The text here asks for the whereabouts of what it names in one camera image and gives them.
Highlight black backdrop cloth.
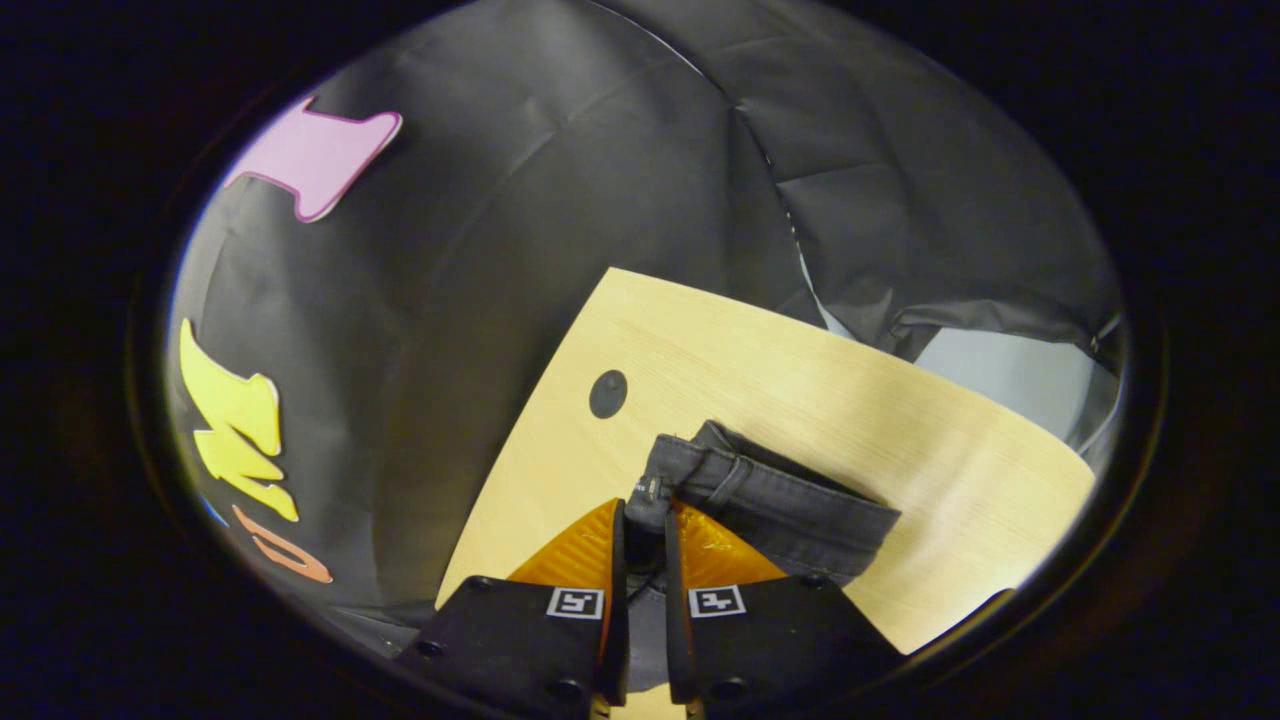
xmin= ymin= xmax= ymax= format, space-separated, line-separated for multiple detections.
xmin=165 ymin=0 xmax=1127 ymax=641

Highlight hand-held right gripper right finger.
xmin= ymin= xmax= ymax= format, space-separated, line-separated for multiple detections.
xmin=663 ymin=498 xmax=907 ymax=719

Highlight dark grey jeans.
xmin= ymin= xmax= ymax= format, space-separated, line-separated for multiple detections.
xmin=625 ymin=420 xmax=902 ymax=691

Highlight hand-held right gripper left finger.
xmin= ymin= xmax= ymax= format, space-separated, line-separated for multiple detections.
xmin=395 ymin=497 xmax=632 ymax=720

